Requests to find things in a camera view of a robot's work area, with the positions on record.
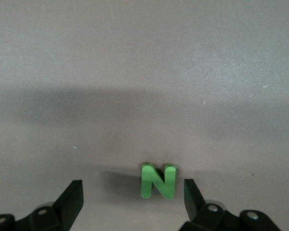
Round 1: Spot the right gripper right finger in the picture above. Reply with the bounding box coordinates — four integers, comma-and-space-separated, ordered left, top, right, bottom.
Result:
178, 178, 284, 231

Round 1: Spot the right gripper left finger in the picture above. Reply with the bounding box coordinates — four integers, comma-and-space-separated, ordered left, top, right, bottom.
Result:
0, 179, 84, 231

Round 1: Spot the green letter N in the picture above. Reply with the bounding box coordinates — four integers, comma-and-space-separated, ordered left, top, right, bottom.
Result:
141, 163, 178, 200

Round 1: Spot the brown table cover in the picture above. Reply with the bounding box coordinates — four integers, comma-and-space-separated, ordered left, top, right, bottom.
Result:
0, 0, 289, 231

